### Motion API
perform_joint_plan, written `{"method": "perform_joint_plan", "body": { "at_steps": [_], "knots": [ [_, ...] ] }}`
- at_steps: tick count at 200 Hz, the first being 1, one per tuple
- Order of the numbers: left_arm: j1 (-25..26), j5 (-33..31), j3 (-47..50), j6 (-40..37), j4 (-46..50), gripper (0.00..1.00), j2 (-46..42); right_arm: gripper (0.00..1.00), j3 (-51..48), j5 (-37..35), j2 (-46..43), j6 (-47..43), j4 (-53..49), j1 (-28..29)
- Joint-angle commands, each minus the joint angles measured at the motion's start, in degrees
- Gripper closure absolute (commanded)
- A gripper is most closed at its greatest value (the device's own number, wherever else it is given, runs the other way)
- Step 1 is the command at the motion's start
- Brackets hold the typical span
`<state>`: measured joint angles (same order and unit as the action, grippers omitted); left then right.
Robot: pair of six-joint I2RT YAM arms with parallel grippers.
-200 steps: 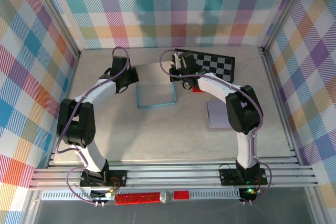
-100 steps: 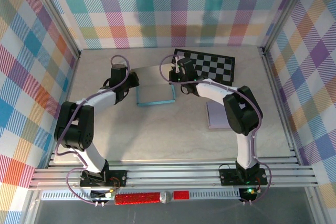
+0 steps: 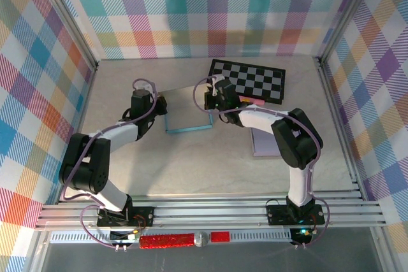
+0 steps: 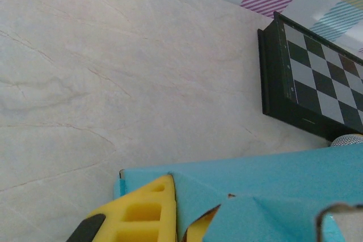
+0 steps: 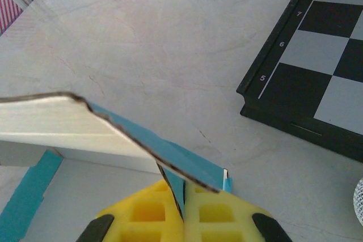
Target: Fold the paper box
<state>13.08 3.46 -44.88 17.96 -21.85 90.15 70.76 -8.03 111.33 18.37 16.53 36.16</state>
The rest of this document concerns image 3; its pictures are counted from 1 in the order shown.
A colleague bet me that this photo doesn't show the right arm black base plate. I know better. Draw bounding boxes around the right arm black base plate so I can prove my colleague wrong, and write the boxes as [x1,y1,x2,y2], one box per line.
[266,203,326,225]

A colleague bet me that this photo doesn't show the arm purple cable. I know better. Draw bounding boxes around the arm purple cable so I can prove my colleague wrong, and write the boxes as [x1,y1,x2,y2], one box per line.
[193,76,329,250]
[62,78,159,250]

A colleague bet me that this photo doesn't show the aluminium corner post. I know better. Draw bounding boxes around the aluminium corner post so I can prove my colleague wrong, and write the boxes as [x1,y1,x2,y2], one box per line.
[315,0,383,66]
[31,0,99,71]

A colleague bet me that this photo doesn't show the white slotted cable duct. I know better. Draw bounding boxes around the white slotted cable duct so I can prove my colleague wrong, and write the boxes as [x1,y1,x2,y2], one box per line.
[49,231,293,243]

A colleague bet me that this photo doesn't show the black board green light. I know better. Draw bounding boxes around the black board green light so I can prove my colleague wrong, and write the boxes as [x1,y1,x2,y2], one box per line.
[290,227,312,246]

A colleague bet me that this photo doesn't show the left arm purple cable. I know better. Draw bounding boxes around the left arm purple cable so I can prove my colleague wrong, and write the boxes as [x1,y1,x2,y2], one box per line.
[62,78,159,250]

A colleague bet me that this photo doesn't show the aluminium side rail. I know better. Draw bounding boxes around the aluminium side rail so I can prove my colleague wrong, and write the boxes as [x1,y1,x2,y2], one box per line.
[317,58,366,201]
[57,63,99,204]

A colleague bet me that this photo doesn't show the aluminium rail beam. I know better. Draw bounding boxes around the aluminium rail beam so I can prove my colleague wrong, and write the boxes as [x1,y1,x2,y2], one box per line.
[34,192,388,231]

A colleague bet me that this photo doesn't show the aluminium frame strut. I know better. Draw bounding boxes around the aluminium frame strut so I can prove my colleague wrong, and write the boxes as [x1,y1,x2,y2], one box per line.
[369,227,398,272]
[27,230,54,272]

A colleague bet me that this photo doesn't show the silver foil ball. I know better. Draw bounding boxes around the silver foil ball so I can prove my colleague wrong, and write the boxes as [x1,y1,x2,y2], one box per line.
[194,232,210,248]

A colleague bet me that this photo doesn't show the lilac paper box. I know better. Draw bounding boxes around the lilac paper box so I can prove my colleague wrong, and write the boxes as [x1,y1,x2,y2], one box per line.
[250,128,283,157]

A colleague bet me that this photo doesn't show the long red glitter strip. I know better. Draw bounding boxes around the long red glitter strip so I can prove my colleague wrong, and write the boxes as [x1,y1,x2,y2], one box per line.
[139,233,196,250]

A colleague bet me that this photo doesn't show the short red glitter patch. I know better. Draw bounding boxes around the short red glitter patch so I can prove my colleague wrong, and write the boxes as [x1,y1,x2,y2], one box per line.
[210,231,231,243]

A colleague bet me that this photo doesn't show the pink block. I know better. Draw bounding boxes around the pink block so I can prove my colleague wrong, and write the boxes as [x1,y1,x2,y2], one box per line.
[238,96,266,106]

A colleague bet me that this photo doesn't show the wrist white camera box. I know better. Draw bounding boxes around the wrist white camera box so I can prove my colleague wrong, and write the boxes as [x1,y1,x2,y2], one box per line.
[133,79,157,94]
[207,74,226,96]

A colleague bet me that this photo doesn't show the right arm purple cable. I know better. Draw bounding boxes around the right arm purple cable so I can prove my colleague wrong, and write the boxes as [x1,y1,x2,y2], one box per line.
[193,76,329,250]

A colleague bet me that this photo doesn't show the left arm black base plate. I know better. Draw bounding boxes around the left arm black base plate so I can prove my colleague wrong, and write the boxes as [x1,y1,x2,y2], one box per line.
[97,206,155,227]

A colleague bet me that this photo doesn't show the teal paper box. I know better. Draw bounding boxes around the teal paper box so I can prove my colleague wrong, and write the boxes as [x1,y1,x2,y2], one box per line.
[157,87,214,134]

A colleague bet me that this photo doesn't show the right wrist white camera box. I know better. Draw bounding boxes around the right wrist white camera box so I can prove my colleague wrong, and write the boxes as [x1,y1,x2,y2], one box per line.
[207,74,226,96]

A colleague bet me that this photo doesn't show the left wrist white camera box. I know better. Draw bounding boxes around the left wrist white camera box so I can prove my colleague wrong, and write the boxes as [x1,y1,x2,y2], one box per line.
[133,79,157,94]

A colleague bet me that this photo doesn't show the black grey checkerboard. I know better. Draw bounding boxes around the black grey checkerboard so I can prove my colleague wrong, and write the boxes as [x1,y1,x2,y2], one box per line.
[204,59,286,105]

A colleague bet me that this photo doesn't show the black board white connector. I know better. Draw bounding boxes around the black board white connector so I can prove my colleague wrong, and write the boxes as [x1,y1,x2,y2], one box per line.
[110,229,141,243]

